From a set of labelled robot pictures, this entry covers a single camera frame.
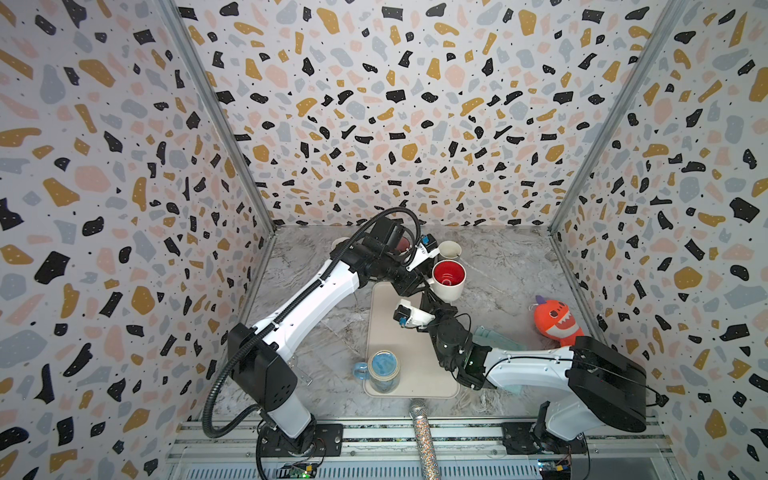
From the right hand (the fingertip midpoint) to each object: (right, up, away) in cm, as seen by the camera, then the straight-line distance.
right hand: (430, 284), depth 77 cm
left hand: (-2, +3, -2) cm, 4 cm away
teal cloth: (+20, -18, +13) cm, 30 cm away
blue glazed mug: (-12, -21, -2) cm, 25 cm away
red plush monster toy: (+37, -11, +11) cm, 40 cm away
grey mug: (+10, +10, +29) cm, 32 cm away
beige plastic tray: (-2, -27, +8) cm, 28 cm away
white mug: (+5, +1, +3) cm, 6 cm away
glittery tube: (-2, -37, -5) cm, 38 cm away
